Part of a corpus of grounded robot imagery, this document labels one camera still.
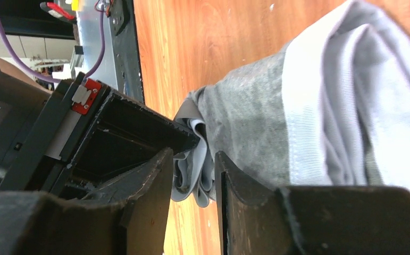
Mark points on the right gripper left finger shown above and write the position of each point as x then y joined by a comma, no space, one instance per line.
143,197

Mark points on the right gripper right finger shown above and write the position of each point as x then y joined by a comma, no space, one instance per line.
251,218

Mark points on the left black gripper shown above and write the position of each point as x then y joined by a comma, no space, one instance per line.
85,135

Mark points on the grey underwear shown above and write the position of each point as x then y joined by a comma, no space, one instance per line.
331,108

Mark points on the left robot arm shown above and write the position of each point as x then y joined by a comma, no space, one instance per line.
19,106

